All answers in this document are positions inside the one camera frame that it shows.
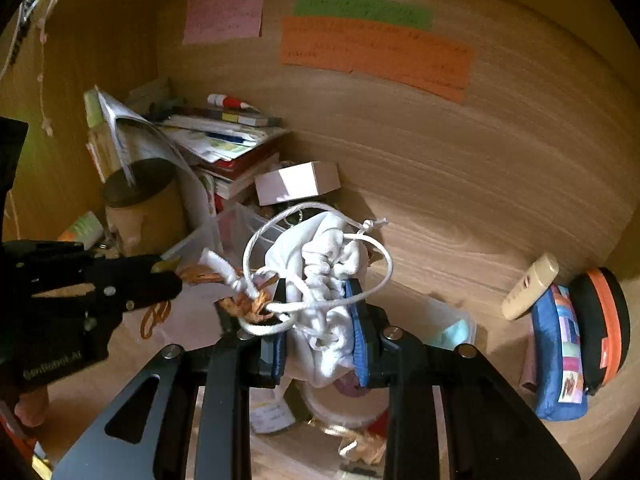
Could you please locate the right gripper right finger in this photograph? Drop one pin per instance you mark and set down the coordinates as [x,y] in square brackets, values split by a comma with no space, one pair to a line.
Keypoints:
[370,365]

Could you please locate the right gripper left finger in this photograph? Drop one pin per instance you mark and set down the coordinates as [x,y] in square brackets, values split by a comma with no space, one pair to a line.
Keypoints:
[271,361]

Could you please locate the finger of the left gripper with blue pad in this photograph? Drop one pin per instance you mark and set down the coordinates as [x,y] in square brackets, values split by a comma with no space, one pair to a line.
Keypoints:
[131,283]

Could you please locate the white drawstring bag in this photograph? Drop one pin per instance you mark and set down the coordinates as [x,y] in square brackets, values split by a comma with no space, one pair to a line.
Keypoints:
[301,289]

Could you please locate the person's left hand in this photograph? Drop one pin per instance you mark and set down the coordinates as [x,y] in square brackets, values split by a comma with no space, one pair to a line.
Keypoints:
[31,408]

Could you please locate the orange green tube package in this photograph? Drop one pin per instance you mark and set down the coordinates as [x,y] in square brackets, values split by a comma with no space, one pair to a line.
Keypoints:
[87,230]

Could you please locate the round white tape tin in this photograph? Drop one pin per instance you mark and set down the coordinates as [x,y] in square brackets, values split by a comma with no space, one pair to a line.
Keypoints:
[332,406]

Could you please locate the brown cardboard cup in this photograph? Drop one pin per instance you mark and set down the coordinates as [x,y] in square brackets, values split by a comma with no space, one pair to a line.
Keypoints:
[147,215]

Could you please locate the light blue tube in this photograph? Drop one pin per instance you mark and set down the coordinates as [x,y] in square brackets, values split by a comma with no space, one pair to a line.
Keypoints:
[449,339]

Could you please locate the white folded paper sheet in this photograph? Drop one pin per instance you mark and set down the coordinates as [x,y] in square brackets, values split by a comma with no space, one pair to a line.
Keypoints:
[135,138]

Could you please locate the small white pink box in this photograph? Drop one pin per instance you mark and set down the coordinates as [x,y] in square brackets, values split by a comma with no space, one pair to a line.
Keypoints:
[310,179]

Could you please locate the stack of books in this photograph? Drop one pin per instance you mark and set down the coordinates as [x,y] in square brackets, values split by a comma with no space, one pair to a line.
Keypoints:
[226,149]

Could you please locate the blue patchwork pouch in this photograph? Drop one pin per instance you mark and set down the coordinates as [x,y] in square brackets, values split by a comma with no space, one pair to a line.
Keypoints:
[559,375]

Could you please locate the red white marker pen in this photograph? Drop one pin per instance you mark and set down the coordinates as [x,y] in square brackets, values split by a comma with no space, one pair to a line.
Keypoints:
[229,102]

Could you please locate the black orange round case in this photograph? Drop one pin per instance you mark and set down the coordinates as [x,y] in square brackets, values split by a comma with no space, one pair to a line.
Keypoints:
[604,325]

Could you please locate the orange paper strip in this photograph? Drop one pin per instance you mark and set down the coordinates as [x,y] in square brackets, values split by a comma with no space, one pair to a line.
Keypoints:
[406,55]

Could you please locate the pink sticky note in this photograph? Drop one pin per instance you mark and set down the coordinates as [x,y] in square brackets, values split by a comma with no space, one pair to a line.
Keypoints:
[216,21]

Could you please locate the green paper strip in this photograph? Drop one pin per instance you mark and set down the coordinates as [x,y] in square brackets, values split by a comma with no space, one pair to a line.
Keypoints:
[384,11]

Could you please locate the beige plastic recorder flute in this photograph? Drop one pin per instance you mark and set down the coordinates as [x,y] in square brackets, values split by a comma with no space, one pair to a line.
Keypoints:
[530,287]

